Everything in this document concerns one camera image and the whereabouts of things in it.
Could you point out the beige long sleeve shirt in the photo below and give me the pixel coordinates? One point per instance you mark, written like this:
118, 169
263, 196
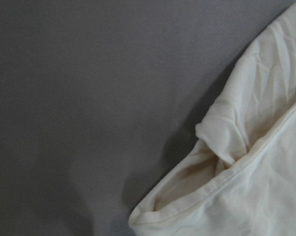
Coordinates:
240, 177

